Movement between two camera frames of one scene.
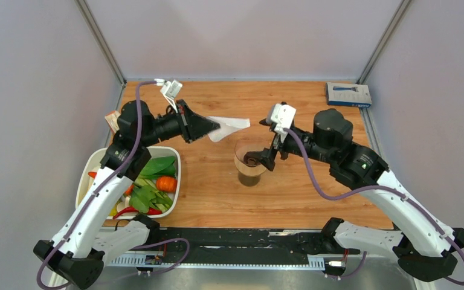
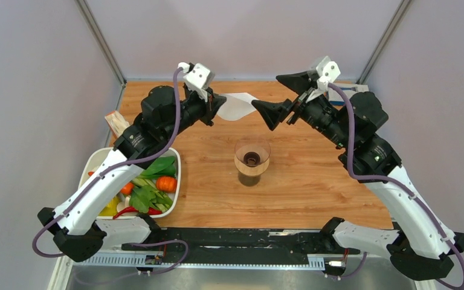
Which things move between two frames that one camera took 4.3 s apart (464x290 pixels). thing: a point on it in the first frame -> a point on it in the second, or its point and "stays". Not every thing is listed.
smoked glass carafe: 249,181 stays
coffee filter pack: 112,118 stays
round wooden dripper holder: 247,170 stays
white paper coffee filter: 227,125 -> 237,104
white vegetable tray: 92,159 stays
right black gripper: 267,155 -> 298,82
